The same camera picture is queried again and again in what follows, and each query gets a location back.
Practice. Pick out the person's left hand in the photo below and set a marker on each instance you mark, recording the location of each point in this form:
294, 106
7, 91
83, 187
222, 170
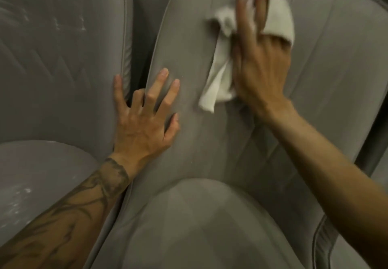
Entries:
139, 132

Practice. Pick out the person's left forearm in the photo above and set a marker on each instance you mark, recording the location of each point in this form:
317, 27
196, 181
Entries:
69, 217

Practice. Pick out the person's left thumb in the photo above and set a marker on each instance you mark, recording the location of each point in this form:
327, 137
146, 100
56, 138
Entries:
172, 128

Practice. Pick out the grey upholstered chair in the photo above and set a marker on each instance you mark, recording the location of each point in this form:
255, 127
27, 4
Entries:
60, 75
206, 162

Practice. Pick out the person's right thumb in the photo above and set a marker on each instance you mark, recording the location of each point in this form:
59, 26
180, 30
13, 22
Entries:
236, 55

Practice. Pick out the person's left little finger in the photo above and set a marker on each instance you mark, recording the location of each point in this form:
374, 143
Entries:
119, 93

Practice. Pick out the white cleaning cloth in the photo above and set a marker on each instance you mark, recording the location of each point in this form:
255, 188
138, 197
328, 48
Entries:
218, 79

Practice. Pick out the person's left middle finger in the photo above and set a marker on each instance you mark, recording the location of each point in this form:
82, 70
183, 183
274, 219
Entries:
156, 87

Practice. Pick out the person's right hand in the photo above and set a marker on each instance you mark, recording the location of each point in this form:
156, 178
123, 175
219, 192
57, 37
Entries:
260, 69

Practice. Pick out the person's right middle finger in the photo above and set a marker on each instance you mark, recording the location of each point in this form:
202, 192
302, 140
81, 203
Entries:
261, 6

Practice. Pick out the person's right forearm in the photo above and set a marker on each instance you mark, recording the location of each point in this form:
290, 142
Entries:
330, 181

